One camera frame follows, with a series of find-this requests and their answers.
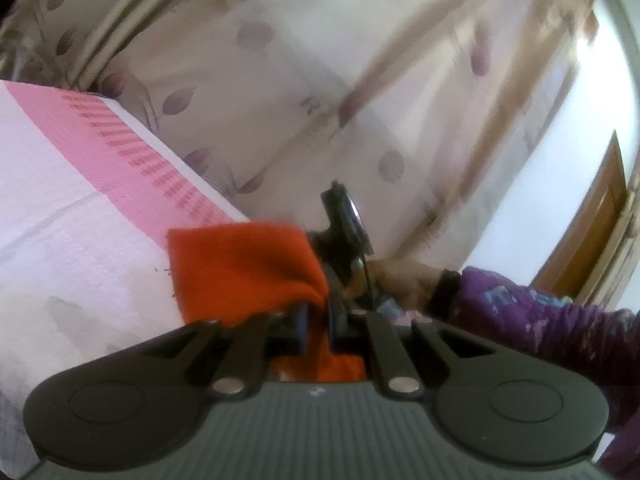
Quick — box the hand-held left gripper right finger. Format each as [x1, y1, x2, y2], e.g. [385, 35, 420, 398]
[327, 301, 497, 402]

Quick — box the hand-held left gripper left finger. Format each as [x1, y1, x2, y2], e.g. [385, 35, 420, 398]
[144, 303, 309, 403]

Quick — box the orange garment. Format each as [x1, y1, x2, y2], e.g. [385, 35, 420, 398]
[166, 222, 367, 384]

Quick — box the person's right forearm purple sleeve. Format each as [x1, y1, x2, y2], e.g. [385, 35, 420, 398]
[429, 266, 640, 478]

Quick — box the person's right hand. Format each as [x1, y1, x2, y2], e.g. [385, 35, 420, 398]
[345, 258, 446, 322]

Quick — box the floral beige curtain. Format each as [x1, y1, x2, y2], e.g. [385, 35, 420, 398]
[0, 0, 603, 273]

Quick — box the brown wooden door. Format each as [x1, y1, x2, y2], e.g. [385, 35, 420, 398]
[530, 130, 630, 303]

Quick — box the pink checked bed sheet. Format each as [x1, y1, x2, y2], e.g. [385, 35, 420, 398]
[0, 80, 252, 480]

